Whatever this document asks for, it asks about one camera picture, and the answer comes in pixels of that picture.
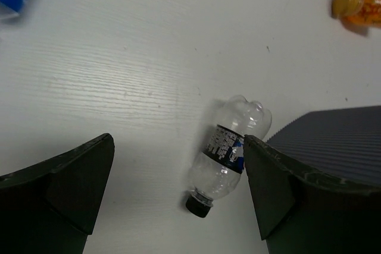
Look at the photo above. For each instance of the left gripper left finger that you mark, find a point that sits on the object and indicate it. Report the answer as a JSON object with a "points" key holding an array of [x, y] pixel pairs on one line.
{"points": [[52, 206]]}

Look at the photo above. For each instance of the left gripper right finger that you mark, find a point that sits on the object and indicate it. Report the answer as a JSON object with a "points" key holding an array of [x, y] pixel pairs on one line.
{"points": [[300, 209]]}

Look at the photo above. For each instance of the clear bottle black label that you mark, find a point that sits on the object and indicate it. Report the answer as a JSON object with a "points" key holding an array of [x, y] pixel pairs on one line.
{"points": [[219, 164]]}

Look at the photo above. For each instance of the grey mesh waste bin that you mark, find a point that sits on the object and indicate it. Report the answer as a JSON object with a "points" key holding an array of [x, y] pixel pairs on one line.
{"points": [[341, 142]]}

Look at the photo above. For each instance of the orange juice bottle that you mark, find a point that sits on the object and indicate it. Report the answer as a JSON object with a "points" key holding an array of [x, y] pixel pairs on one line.
{"points": [[358, 12]]}

